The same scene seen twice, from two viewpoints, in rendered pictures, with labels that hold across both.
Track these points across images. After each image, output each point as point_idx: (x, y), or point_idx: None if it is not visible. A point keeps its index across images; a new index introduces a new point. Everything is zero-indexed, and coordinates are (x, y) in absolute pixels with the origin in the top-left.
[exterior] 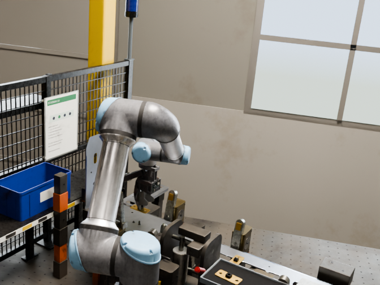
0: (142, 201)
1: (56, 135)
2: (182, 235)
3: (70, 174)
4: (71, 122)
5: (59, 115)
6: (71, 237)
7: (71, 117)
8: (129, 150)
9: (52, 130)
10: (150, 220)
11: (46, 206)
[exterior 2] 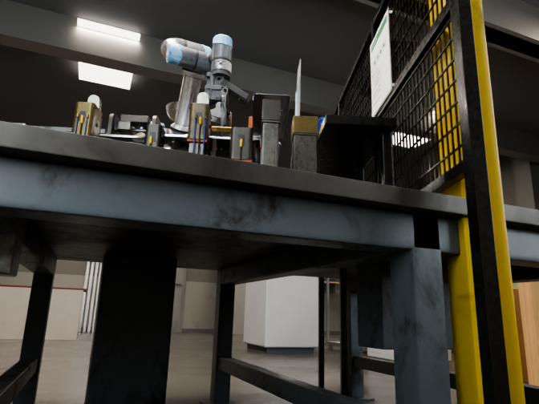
0: (217, 118)
1: (376, 82)
2: (144, 127)
3: (320, 121)
4: (385, 56)
5: (377, 55)
6: None
7: (385, 48)
8: (184, 76)
9: (374, 78)
10: (216, 141)
11: None
